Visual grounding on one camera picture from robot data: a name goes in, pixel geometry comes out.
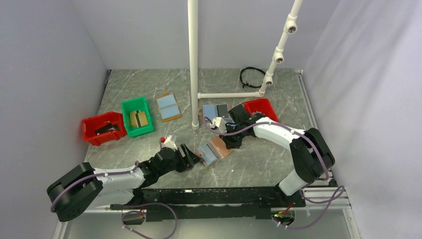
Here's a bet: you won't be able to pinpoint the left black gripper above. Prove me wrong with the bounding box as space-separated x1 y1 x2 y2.
158 143 202 176

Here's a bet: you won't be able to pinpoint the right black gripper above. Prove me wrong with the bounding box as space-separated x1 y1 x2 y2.
219 124 245 150

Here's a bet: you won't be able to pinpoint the brown blue card holder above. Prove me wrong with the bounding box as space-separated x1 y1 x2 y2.
195 136 233 167

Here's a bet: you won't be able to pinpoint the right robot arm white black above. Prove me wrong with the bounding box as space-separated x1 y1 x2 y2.
220 105 335 207

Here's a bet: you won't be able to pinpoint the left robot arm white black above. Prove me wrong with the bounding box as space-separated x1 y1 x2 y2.
47 144 202 222

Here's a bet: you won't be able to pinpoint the card holder with black card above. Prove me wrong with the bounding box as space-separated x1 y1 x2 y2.
202 104 233 122

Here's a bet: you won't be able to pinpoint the open empty blue card holder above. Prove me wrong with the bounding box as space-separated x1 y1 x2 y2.
156 93 182 122

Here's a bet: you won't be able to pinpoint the gold cards in green bin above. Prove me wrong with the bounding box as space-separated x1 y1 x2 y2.
129 110 148 128

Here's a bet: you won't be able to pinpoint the black cards in left bin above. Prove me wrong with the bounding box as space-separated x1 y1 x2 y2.
95 121 120 135

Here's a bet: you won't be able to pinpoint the right red plastic bin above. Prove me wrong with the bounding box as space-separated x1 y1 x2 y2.
243 98 279 122

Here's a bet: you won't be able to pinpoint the red plastic bin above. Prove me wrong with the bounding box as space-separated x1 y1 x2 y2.
243 98 279 122
81 112 127 146

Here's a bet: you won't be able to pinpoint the green plastic bin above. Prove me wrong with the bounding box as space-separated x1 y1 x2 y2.
121 96 155 138

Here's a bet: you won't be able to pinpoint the left red plastic bin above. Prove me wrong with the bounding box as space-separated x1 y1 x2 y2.
81 112 127 146

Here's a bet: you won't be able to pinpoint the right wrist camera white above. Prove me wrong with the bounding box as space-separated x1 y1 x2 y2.
210 117 226 133

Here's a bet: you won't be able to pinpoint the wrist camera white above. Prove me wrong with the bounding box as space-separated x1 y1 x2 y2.
210 117 226 133
159 134 178 151

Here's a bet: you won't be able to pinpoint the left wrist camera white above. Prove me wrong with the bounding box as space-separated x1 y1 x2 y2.
159 134 178 151

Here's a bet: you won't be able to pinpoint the black coiled cable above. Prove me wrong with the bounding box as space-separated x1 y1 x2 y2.
239 66 267 90

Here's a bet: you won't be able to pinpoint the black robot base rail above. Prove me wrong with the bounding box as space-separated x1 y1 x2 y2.
110 186 306 222

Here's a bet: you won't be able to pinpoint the white pvc pipe frame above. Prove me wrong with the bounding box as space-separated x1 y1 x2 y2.
187 0 303 130

